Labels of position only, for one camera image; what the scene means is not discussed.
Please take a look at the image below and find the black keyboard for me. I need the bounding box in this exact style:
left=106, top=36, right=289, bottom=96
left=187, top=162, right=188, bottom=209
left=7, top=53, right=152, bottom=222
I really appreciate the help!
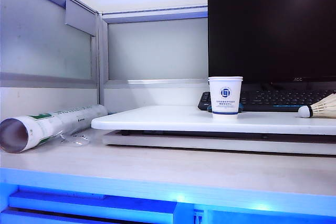
left=197, top=88, right=336, bottom=113

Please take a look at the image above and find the grey metal partition bracket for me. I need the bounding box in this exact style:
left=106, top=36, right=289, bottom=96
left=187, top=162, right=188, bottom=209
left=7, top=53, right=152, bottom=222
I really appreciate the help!
left=65, top=0, right=97, bottom=37

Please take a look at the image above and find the frosted glass partition panel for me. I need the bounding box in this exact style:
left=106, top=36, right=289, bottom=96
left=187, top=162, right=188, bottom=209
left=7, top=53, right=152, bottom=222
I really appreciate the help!
left=0, top=0, right=97, bottom=80
left=107, top=17, right=209, bottom=81

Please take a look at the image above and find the black computer monitor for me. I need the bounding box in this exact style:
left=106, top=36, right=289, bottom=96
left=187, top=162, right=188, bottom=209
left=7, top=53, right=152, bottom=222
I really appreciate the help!
left=207, top=0, right=336, bottom=84

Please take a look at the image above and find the clear plastic tube cap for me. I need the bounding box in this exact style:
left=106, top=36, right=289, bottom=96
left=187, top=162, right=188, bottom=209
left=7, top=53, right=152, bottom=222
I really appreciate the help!
left=58, top=133, right=90, bottom=147

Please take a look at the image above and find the white shuttlecock tube green print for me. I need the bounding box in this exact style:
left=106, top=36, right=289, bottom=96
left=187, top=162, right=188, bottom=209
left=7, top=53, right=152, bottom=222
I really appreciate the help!
left=0, top=104, right=109, bottom=154

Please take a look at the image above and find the silver partition corner post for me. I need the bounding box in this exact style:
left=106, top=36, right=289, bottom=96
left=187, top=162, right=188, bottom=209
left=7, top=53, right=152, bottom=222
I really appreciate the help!
left=94, top=10, right=109, bottom=107

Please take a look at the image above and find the white raised desk platform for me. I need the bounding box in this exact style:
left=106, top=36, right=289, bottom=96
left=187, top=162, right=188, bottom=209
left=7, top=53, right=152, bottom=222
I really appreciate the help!
left=90, top=105, right=336, bottom=135

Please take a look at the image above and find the white paper cup blue logo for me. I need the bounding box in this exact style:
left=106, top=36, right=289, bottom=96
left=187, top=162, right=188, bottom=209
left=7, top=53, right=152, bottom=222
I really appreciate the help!
left=207, top=76, right=244, bottom=120

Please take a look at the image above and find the grey platform base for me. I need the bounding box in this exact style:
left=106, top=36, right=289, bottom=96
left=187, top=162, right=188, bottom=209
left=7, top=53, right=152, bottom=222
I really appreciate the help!
left=102, top=130, right=336, bottom=156

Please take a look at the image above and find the white feather badminton shuttlecock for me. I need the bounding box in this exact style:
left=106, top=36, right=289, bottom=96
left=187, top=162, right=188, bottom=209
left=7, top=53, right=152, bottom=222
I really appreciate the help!
left=298, top=93, right=336, bottom=119

